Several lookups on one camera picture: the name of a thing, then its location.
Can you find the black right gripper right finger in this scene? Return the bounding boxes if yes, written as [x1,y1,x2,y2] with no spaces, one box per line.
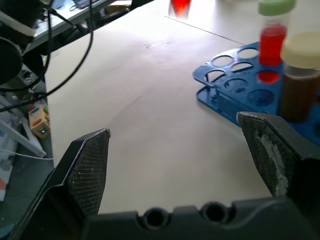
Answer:
[236,111,320,226]

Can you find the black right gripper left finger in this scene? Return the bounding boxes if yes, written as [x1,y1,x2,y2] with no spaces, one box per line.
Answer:
[8,128,112,240]

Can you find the blue test tube rack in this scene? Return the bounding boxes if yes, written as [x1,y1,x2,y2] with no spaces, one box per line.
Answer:
[192,41,320,146]

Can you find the red liquid test tube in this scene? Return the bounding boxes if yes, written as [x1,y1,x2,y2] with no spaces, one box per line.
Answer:
[168,0,192,19]

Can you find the wooden toy block box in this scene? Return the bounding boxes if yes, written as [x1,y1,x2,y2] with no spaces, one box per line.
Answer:
[27,105,51,140]

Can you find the brown tube with cream cap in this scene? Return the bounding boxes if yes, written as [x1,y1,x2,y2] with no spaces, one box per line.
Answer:
[278,31,320,123]

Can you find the red tube with green cap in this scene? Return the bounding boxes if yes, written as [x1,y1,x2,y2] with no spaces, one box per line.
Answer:
[257,0,297,67]

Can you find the black round device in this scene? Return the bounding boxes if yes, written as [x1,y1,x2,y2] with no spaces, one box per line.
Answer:
[0,37,23,86]

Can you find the white cable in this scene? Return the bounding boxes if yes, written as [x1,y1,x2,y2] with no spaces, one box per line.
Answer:
[0,148,54,161]

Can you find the black cable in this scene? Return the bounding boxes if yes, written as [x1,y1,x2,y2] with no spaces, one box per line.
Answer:
[0,0,94,112]

